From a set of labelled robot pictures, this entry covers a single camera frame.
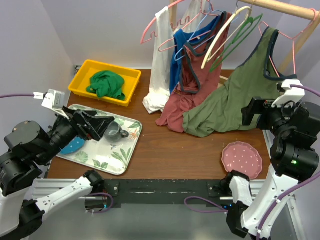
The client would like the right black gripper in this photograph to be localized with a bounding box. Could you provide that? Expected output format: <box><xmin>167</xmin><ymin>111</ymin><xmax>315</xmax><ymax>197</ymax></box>
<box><xmin>242</xmin><ymin>94</ymin><xmax>303</xmax><ymax>136</ymax></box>

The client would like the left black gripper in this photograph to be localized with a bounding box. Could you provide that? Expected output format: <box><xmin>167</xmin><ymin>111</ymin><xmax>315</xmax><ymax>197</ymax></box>
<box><xmin>38</xmin><ymin>103</ymin><xmax>116</xmax><ymax>163</ymax></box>

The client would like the olive green tank top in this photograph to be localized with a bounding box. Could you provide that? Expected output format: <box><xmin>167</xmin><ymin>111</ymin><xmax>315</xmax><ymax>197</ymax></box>
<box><xmin>182</xmin><ymin>27</ymin><xmax>297</xmax><ymax>138</ymax></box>

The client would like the bright green tank top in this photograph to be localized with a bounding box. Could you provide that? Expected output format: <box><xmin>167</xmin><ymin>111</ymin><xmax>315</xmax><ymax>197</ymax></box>
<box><xmin>86</xmin><ymin>70</ymin><xmax>126</xmax><ymax>101</ymax></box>

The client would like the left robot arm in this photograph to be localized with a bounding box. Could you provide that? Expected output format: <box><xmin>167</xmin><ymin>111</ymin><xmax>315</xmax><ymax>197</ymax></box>
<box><xmin>0</xmin><ymin>107</ymin><xmax>115</xmax><ymax>240</ymax></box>

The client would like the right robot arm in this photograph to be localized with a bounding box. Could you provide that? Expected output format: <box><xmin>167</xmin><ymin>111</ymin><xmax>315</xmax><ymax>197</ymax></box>
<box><xmin>220</xmin><ymin>97</ymin><xmax>320</xmax><ymax>240</ymax></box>

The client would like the white tank top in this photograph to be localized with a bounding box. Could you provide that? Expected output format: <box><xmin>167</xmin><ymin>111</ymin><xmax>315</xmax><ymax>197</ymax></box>
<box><xmin>142</xmin><ymin>0</ymin><xmax>206</xmax><ymax>114</ymax></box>

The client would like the cream wooden hanger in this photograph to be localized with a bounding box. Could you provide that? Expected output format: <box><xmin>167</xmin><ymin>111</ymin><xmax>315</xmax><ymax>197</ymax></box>
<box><xmin>200</xmin><ymin>5</ymin><xmax>252</xmax><ymax>70</ymax></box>

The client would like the rust red tank top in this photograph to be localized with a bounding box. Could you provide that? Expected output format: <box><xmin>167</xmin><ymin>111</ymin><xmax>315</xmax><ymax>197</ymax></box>
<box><xmin>155</xmin><ymin>12</ymin><xmax>231</xmax><ymax>133</ymax></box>

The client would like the green plastic hanger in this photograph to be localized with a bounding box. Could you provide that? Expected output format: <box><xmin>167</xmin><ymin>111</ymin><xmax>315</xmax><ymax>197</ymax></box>
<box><xmin>201</xmin><ymin>6</ymin><xmax>263</xmax><ymax>72</ymax></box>

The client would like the blue tank top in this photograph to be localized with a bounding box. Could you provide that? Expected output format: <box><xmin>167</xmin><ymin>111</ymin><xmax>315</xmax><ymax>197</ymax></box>
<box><xmin>169</xmin><ymin>11</ymin><xmax>228</xmax><ymax>93</ymax></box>

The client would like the large pink hanger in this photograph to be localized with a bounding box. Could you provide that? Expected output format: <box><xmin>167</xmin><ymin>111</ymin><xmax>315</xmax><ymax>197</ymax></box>
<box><xmin>139</xmin><ymin>0</ymin><xmax>215</xmax><ymax>45</ymax></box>

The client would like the grey ceramic mug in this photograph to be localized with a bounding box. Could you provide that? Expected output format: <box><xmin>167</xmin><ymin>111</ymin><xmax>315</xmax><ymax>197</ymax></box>
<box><xmin>104</xmin><ymin>121</ymin><xmax>129</xmax><ymax>143</ymax></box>

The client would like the blue dotted plate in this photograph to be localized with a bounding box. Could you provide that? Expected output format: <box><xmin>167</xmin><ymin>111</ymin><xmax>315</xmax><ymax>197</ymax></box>
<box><xmin>60</xmin><ymin>136</ymin><xmax>86</xmax><ymax>155</ymax></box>

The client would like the floral serving tray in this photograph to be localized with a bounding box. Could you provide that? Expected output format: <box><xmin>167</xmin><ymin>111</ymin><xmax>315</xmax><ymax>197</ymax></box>
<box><xmin>57</xmin><ymin>104</ymin><xmax>143</xmax><ymax>176</ymax></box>

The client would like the pink dotted plate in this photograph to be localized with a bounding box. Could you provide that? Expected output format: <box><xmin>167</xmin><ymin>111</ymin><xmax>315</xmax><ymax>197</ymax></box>
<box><xmin>221</xmin><ymin>141</ymin><xmax>263</xmax><ymax>180</ymax></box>

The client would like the yellow plastic bin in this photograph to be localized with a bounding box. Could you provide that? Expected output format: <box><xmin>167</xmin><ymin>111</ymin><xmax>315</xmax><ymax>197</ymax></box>
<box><xmin>68</xmin><ymin>59</ymin><xmax>142</xmax><ymax>107</ymax></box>

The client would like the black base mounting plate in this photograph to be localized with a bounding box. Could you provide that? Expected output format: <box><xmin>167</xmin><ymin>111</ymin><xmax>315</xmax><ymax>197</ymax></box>
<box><xmin>84</xmin><ymin>178</ymin><xmax>251</xmax><ymax>210</ymax></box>

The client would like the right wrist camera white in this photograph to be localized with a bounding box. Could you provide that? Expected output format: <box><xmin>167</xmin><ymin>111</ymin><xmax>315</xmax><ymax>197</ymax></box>
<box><xmin>272</xmin><ymin>79</ymin><xmax>305</xmax><ymax>107</ymax></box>

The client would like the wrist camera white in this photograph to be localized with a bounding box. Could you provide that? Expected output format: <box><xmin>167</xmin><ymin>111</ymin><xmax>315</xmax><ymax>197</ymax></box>
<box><xmin>33</xmin><ymin>89</ymin><xmax>69</xmax><ymax>119</ymax></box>
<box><xmin>272</xmin><ymin>79</ymin><xmax>305</xmax><ymax>107</ymax></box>

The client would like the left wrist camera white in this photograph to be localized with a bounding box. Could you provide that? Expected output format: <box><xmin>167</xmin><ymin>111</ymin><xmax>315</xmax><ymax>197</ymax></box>
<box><xmin>33</xmin><ymin>89</ymin><xmax>69</xmax><ymax>119</ymax></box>

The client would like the small pink wire hanger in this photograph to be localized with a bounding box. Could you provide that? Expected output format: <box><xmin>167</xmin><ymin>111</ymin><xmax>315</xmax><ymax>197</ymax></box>
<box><xmin>155</xmin><ymin>24</ymin><xmax>217</xmax><ymax>53</ymax></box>

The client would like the wooden clothes rail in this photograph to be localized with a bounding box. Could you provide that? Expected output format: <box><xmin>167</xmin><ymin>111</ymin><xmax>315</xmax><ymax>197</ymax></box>
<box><xmin>241</xmin><ymin>0</ymin><xmax>320</xmax><ymax>72</ymax></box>

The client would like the light blue wire hanger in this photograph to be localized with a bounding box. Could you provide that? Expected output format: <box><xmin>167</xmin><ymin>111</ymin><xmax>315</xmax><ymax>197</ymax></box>
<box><xmin>174</xmin><ymin>9</ymin><xmax>225</xmax><ymax>61</ymax></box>

